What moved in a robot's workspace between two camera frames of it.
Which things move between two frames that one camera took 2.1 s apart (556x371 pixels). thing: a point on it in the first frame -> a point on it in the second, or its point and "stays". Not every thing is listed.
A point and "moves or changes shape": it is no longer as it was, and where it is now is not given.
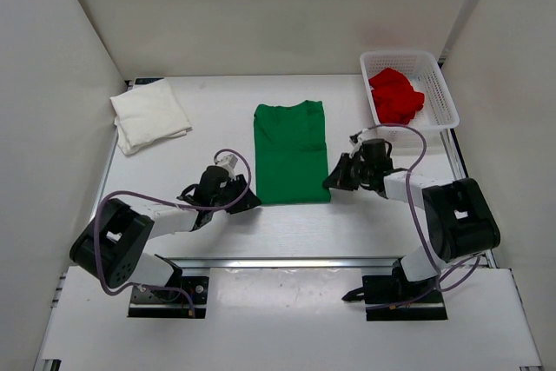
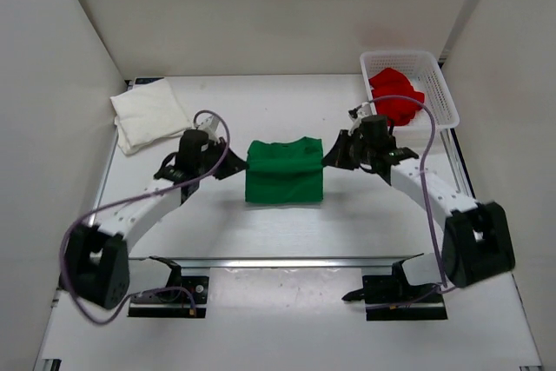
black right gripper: [339, 179] -> [339, 156]
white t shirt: [148, 112] stays
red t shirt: [396, 101] stays
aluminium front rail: [188, 263] stays
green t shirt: [290, 154] moves or changes shape
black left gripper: [249, 201] -> [234, 164]
